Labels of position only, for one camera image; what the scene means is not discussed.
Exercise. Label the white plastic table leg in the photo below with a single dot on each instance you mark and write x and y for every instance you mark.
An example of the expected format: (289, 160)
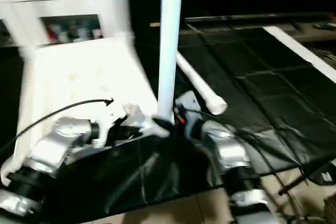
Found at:
(202, 90)
(169, 40)
(121, 3)

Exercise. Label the white plastic table top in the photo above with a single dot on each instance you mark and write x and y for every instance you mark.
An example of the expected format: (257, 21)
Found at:
(79, 77)

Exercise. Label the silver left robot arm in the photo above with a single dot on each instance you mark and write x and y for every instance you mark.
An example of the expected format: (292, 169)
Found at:
(52, 145)

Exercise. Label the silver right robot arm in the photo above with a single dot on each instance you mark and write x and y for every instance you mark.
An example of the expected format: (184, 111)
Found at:
(231, 156)

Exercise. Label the black work mat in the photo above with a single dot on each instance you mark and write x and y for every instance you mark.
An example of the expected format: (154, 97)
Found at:
(157, 171)

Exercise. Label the crumpled black plastic sheet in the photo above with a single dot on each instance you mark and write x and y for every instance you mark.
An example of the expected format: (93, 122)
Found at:
(283, 129)

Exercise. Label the small yellow label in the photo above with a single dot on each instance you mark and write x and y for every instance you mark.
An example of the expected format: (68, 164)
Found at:
(154, 24)

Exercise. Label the black bar with white label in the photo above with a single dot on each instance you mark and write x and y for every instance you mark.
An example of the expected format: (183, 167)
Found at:
(304, 179)

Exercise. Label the dark low furniture silver edge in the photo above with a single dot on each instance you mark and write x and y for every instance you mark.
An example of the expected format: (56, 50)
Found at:
(262, 19)

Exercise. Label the white cabinet with glass doors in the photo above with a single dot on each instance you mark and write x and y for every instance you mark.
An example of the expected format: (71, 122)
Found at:
(52, 3)

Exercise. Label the black remote control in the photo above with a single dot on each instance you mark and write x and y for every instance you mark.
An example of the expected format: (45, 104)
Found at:
(325, 25)

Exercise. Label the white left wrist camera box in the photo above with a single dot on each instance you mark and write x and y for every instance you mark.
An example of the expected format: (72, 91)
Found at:
(115, 118)

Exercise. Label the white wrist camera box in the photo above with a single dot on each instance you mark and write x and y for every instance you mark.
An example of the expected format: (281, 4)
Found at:
(115, 118)
(186, 101)

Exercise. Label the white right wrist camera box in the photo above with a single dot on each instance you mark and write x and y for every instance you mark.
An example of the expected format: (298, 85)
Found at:
(186, 101)

